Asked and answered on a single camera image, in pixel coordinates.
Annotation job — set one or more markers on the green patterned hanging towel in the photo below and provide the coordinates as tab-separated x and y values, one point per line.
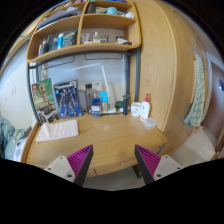
194	116

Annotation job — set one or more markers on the light blue carton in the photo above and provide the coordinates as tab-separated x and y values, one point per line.
104	101

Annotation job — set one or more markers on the wooden desk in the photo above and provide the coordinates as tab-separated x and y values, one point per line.
113	138

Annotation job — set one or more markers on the wooden wall shelf unit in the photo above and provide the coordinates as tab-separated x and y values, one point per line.
95	21

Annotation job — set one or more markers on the green Lego Groot box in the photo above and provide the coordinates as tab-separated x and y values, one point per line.
44	102

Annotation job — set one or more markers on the white lotion pump bottle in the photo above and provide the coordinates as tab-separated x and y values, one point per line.
145	108

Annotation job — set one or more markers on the wooden wardrobe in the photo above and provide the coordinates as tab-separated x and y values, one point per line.
168	68

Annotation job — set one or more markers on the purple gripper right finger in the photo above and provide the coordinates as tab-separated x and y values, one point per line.
148	162

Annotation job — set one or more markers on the black cylindrical bottle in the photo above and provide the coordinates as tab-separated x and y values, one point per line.
125	104

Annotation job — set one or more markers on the teal bedding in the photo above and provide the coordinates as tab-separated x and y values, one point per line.
12	141

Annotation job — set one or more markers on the teal cup on shelf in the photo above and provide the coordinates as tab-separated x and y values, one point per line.
111	10

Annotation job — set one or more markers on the blue bottle on shelf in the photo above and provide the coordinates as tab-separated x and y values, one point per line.
60	40

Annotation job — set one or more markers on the blue robot model kit box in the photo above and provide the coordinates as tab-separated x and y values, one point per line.
67	98

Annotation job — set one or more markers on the small blue box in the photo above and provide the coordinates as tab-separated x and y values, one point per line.
95	107

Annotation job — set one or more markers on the clear plastic container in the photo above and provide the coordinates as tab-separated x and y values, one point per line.
150	123

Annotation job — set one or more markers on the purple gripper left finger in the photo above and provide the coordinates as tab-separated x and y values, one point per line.
79	162

